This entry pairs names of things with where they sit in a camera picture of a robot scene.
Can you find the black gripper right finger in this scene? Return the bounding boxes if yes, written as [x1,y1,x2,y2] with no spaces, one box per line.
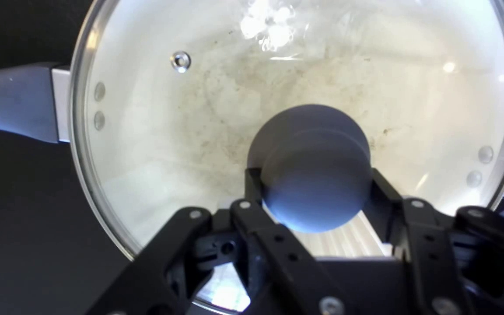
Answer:
[367,166,504,315]

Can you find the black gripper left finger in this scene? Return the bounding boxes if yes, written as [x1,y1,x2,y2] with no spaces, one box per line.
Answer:
[87,166,346,315]

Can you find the glass lid with grey knob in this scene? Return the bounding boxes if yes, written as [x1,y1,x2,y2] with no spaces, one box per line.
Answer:
[66,0,504,262]

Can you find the grey pan with cream interior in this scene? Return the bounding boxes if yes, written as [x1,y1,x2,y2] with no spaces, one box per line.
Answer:
[0,0,504,264]

